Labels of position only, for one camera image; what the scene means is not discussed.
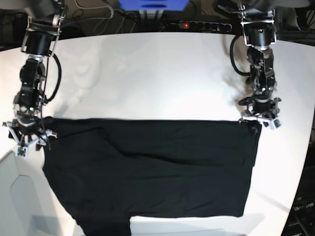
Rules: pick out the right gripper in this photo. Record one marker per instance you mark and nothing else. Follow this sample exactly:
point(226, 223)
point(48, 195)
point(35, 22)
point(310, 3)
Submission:
point(30, 131)

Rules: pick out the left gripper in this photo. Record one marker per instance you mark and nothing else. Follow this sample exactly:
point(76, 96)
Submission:
point(261, 110)

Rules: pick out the black T-shirt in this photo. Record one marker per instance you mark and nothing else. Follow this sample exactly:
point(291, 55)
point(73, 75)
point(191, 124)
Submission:
point(105, 171)

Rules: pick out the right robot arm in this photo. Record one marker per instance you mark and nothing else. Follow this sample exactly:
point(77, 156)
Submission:
point(45, 18)

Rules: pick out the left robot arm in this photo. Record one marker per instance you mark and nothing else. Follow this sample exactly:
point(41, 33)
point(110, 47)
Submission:
point(257, 19)

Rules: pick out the black box labelled OpenArm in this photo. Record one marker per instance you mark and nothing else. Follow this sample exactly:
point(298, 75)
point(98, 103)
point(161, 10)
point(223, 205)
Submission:
point(303, 208)

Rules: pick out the black power strip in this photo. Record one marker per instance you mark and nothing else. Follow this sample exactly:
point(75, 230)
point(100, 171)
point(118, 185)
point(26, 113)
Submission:
point(198, 26)

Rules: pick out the blue plastic bin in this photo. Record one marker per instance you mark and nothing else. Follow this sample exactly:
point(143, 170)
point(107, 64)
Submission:
point(170, 5)

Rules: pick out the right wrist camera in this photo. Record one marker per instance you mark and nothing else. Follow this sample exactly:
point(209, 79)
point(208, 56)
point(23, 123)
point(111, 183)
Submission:
point(22, 151)

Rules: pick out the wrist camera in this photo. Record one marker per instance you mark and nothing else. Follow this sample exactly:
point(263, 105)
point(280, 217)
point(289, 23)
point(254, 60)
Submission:
point(274, 123)
point(22, 151)

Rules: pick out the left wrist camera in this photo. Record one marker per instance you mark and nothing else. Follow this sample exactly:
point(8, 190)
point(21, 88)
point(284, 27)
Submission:
point(274, 123)

